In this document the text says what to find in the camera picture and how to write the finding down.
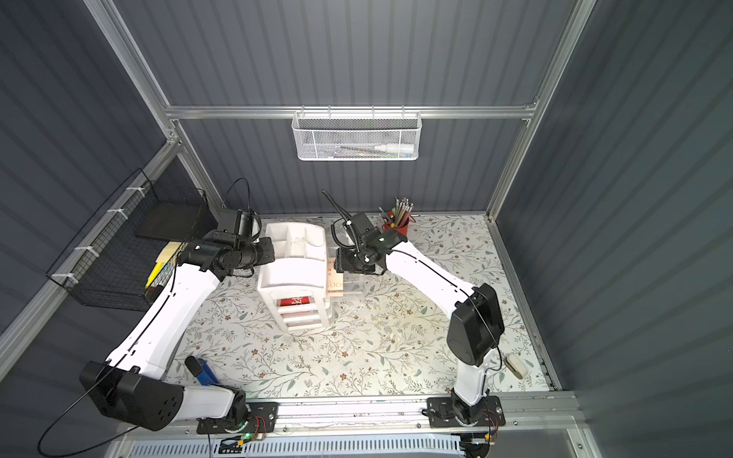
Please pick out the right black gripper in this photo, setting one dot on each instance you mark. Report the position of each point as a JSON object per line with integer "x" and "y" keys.
{"x": 355, "y": 230}

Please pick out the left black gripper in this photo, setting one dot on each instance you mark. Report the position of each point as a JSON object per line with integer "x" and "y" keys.
{"x": 265, "y": 252}

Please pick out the clear plastic drawer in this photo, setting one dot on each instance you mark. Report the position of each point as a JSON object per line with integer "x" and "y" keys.
{"x": 354, "y": 286}

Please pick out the white plastic drawer organizer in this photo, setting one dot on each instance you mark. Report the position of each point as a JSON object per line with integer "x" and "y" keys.
{"x": 295, "y": 286}

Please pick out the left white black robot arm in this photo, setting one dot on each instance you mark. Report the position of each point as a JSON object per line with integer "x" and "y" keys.
{"x": 128, "y": 385}

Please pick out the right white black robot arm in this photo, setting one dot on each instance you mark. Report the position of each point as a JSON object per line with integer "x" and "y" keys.
{"x": 476, "y": 321}

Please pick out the red pencil cup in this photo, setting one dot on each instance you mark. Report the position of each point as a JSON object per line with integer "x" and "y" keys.
{"x": 390, "y": 222}

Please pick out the pencils bundle in cup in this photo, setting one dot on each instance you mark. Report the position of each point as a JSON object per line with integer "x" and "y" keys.
{"x": 402, "y": 207}

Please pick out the black notebook in basket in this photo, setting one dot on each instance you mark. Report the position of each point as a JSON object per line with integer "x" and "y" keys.
{"x": 174, "y": 222}

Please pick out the yellow sticky notes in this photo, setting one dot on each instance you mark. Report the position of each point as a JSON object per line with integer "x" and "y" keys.
{"x": 165, "y": 264}

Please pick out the white marker in basket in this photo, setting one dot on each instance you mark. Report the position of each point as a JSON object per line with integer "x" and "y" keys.
{"x": 393, "y": 149}

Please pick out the blue stapler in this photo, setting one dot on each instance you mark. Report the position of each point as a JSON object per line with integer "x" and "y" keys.
{"x": 199, "y": 368}

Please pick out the beige eraser block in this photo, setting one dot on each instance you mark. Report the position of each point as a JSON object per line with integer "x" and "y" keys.
{"x": 516, "y": 365}

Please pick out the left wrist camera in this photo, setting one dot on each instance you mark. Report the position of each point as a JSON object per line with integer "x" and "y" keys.
{"x": 245, "y": 224}

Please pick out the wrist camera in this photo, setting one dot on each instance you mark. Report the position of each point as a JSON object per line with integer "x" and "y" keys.
{"x": 245, "y": 224}
{"x": 360, "y": 228}

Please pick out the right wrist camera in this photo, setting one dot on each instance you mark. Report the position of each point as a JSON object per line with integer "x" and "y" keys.
{"x": 360, "y": 228}

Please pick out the white wire mesh basket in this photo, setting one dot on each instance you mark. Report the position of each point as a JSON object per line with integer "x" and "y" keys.
{"x": 333, "y": 136}

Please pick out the black wire wall basket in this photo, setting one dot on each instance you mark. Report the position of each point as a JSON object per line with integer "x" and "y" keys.
{"x": 105, "y": 265}

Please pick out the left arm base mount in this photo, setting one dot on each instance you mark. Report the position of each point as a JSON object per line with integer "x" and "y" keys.
{"x": 258, "y": 418}

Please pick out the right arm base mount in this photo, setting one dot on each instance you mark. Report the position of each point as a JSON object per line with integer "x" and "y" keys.
{"x": 441, "y": 413}

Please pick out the white perforated cable tray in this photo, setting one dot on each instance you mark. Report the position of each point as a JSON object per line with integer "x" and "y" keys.
{"x": 426, "y": 445}

